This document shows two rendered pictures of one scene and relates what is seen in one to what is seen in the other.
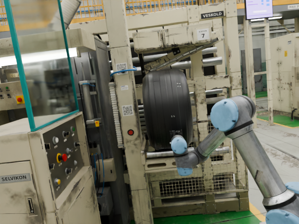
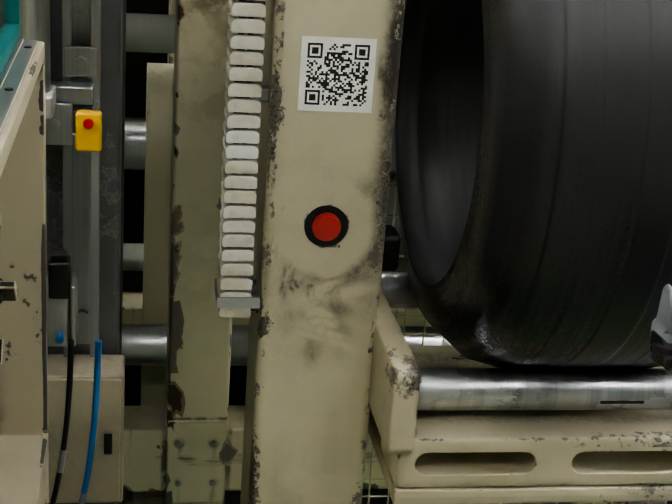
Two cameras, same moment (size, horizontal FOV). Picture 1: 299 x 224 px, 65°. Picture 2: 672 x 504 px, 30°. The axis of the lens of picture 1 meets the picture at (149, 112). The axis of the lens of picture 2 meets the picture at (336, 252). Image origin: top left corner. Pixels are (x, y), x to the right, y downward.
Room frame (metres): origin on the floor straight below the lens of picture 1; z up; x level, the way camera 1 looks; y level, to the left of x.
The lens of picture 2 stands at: (0.42, 0.42, 1.48)
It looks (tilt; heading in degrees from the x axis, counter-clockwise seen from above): 20 degrees down; 347
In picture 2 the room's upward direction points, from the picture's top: 4 degrees clockwise
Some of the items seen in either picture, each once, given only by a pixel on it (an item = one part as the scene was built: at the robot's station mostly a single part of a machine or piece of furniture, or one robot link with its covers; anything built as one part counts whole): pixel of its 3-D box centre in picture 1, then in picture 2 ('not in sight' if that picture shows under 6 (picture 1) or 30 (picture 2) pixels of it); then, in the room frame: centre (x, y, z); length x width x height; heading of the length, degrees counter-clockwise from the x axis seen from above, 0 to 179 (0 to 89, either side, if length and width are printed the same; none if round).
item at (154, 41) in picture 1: (171, 39); not in sight; (1.98, -0.25, 1.71); 0.61 x 0.25 x 0.15; 86
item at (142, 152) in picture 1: (145, 149); (373, 334); (1.71, 0.07, 0.90); 0.40 x 0.03 x 0.10; 176
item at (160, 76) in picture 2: not in sight; (160, 295); (2.54, 0.24, 0.61); 0.33 x 0.06 x 0.86; 176
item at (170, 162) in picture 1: (170, 161); (550, 442); (1.56, -0.10, 0.84); 0.36 x 0.09 x 0.06; 86
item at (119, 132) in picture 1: (117, 115); (247, 93); (1.67, 0.23, 1.19); 0.05 x 0.04 x 0.48; 176
